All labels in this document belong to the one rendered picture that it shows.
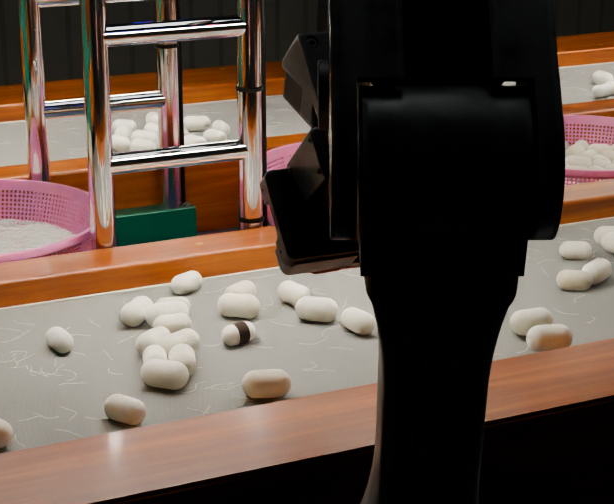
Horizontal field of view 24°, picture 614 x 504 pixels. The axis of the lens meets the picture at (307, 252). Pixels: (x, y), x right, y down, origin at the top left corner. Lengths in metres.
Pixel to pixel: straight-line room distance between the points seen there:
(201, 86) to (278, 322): 0.84
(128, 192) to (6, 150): 0.23
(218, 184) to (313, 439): 0.75
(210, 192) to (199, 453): 0.76
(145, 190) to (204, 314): 0.42
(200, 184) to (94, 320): 0.45
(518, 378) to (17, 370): 0.39
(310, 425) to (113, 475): 0.15
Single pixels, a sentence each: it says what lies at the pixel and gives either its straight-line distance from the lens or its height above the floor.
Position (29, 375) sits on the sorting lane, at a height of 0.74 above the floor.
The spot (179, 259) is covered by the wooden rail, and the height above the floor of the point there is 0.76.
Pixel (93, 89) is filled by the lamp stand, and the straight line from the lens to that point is 1.34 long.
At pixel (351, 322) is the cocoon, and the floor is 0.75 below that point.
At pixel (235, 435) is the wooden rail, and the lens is 0.99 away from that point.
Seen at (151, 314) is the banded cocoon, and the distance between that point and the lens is 1.23.
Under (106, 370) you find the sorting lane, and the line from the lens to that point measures 1.16.
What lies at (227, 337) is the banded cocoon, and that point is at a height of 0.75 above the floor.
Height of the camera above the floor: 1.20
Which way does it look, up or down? 19 degrees down
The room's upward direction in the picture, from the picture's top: straight up
